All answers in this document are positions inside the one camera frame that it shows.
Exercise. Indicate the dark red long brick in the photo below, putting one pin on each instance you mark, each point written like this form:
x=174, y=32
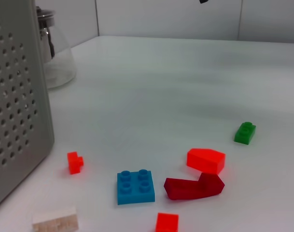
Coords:
x=185, y=191

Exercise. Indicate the grey perforated plastic storage bin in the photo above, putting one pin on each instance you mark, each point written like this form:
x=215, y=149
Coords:
x=16, y=96

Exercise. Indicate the small red square brick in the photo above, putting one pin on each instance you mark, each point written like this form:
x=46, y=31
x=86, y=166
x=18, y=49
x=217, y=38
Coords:
x=167, y=222

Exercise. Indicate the glass pitcher black lid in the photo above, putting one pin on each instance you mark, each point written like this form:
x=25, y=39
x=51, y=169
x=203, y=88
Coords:
x=62, y=67

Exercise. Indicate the green two-stud brick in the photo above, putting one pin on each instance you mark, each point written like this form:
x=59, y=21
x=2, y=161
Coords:
x=244, y=134

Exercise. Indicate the small red brick side stud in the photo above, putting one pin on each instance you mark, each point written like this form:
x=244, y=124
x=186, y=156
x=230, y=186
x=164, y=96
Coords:
x=74, y=163

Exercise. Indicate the bright red wedge brick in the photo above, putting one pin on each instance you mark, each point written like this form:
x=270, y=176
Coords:
x=204, y=159

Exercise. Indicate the blue square four-stud brick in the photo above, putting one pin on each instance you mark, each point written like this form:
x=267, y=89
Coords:
x=134, y=195

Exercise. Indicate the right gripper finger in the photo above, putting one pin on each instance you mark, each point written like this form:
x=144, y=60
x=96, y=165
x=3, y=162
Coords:
x=204, y=1

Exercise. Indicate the white toy brick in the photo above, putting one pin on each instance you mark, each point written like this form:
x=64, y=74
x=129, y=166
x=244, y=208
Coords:
x=55, y=220

